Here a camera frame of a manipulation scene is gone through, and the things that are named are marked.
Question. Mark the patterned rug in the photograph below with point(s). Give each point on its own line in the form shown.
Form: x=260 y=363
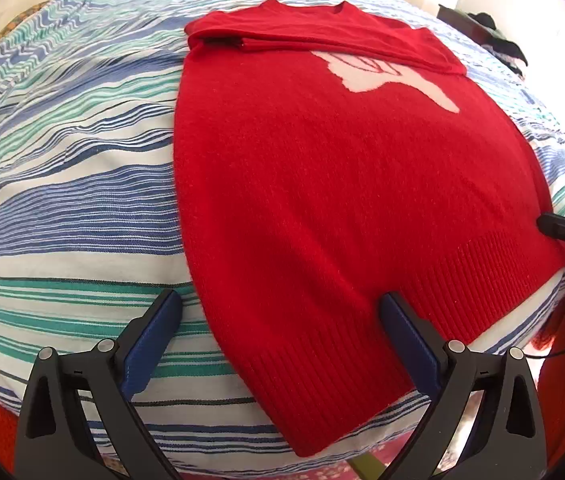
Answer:
x=312 y=470

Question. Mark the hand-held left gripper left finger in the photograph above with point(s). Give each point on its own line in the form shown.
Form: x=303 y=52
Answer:
x=152 y=345

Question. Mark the blue green striped duvet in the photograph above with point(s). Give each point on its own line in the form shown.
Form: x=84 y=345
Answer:
x=72 y=200

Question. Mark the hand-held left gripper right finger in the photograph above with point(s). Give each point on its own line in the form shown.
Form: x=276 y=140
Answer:
x=410 y=345

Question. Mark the pile of clothes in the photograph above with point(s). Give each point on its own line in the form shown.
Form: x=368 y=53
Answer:
x=502 y=40

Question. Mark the green book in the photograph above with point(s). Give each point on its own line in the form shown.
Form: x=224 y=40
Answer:
x=362 y=467

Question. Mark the red sweater with white rabbit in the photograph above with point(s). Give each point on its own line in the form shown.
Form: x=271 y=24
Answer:
x=342 y=185

